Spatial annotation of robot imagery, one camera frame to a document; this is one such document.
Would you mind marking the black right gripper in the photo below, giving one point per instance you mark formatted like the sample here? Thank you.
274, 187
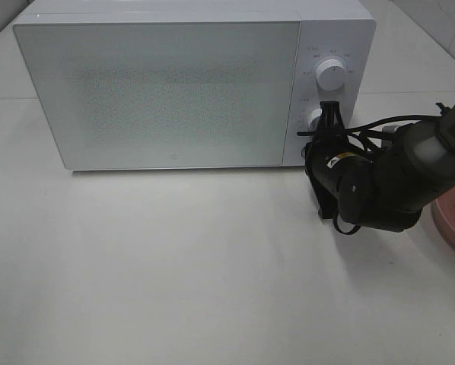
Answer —
339, 172

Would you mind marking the pink round plate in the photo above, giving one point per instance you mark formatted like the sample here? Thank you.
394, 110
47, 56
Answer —
443, 213

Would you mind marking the white microwave door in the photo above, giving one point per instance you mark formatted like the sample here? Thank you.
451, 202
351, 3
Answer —
148, 96

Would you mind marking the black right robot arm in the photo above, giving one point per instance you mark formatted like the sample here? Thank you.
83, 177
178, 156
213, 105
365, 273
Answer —
382, 174

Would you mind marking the lower white timer knob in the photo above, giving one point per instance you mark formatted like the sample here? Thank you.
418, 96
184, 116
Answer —
313, 118

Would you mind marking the upper white control knob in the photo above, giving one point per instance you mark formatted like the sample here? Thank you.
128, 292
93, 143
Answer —
331, 73

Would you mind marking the white microwave oven body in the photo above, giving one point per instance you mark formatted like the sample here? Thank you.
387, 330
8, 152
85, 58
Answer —
344, 29

